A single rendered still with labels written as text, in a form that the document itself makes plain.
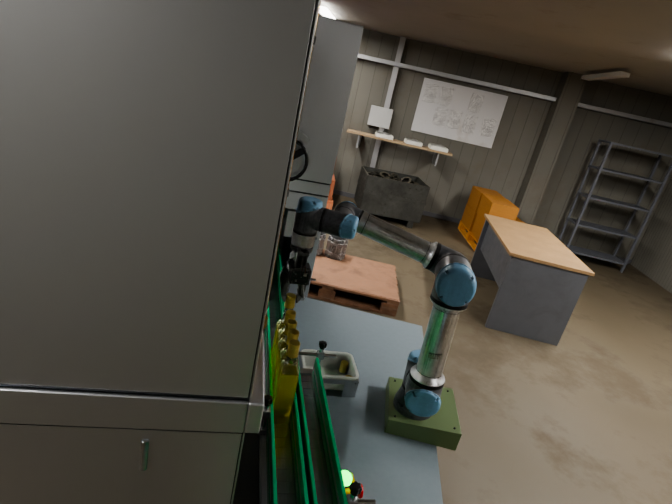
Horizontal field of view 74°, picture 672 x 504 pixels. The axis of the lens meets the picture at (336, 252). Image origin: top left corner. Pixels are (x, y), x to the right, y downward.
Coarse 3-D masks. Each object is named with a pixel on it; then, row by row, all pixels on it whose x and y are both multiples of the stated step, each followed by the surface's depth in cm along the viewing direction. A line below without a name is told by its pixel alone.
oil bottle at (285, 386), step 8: (280, 368) 131; (288, 368) 129; (296, 368) 130; (280, 376) 130; (288, 376) 130; (296, 376) 130; (280, 384) 130; (288, 384) 131; (296, 384) 132; (280, 392) 132; (288, 392) 132; (280, 400) 133; (288, 400) 133; (280, 408) 134; (288, 408) 134; (280, 416) 135; (288, 416) 136
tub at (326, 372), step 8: (312, 352) 184; (328, 352) 185; (336, 352) 186; (344, 352) 188; (304, 360) 177; (312, 360) 185; (328, 360) 186; (336, 360) 187; (352, 360) 183; (312, 368) 184; (328, 368) 187; (336, 368) 188; (352, 368) 181; (328, 376) 170; (336, 376) 171; (344, 376) 172; (352, 376) 179
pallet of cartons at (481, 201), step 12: (480, 192) 691; (492, 192) 714; (468, 204) 741; (480, 204) 683; (492, 204) 630; (504, 204) 635; (468, 216) 726; (480, 216) 669; (504, 216) 634; (516, 216) 633; (468, 228) 713; (480, 228) 660; (468, 240) 703
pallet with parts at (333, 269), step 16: (320, 240) 465; (336, 240) 459; (320, 256) 468; (336, 256) 467; (352, 256) 488; (320, 272) 429; (336, 272) 438; (352, 272) 446; (368, 272) 455; (384, 272) 464; (320, 288) 409; (336, 288) 408; (352, 288) 411; (368, 288) 418; (384, 288) 426; (352, 304) 412; (368, 304) 419; (384, 304) 409
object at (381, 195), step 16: (368, 176) 673; (384, 176) 736; (400, 176) 753; (416, 176) 755; (368, 192) 682; (384, 192) 683; (400, 192) 685; (416, 192) 686; (368, 208) 691; (384, 208) 693; (400, 208) 694; (416, 208) 696
